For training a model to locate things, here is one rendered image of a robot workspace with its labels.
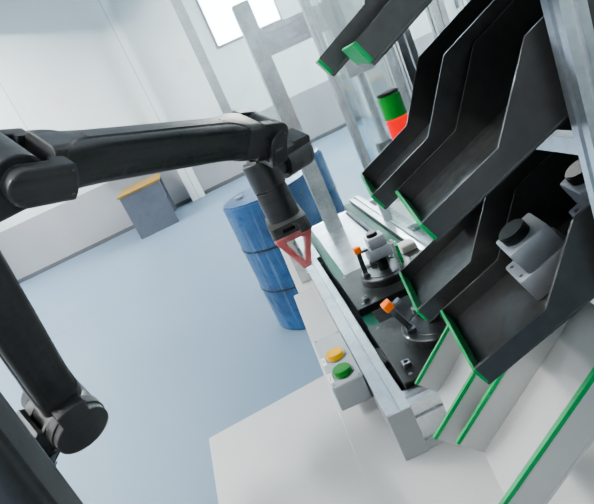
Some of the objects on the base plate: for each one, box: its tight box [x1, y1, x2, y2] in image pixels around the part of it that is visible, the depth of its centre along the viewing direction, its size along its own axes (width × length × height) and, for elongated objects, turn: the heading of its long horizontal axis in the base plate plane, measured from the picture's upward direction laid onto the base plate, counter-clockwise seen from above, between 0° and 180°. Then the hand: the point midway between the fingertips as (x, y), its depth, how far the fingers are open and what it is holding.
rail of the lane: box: [306, 258, 429, 461], centre depth 130 cm, size 6×89×11 cm, turn 57°
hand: (305, 262), depth 89 cm, fingers closed
